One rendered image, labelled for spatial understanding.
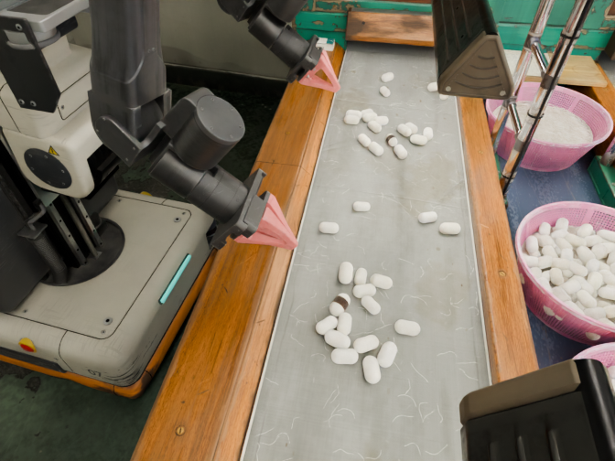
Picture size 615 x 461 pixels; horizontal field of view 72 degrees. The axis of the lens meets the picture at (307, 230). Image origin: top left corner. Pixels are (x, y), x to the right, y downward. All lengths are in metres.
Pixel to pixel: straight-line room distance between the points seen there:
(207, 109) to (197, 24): 2.18
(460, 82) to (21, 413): 1.46
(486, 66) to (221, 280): 0.45
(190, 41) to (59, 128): 1.78
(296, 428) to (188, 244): 0.93
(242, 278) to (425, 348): 0.28
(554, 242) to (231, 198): 0.56
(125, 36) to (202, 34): 2.18
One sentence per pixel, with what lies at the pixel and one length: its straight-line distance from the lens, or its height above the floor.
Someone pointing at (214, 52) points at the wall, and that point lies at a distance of 2.66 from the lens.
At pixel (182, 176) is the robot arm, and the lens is 0.51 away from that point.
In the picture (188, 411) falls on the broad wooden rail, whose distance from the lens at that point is 0.57.
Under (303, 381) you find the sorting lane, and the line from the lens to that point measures 0.60.
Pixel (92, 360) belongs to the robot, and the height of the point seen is 0.26.
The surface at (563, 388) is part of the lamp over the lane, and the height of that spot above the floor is 1.10.
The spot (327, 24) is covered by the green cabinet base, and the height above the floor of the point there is 0.81.
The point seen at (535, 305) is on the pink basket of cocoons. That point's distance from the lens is 0.79.
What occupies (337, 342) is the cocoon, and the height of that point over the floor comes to 0.76.
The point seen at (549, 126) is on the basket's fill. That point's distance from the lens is 1.16.
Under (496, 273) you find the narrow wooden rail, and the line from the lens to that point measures 0.72.
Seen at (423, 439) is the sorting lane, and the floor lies 0.74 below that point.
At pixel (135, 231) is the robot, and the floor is 0.28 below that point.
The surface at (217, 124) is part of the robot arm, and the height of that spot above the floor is 1.04.
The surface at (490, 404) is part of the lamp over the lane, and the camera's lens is 0.25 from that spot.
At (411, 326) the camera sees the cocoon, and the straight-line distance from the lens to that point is 0.63.
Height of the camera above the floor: 1.29
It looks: 47 degrees down
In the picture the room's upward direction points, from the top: straight up
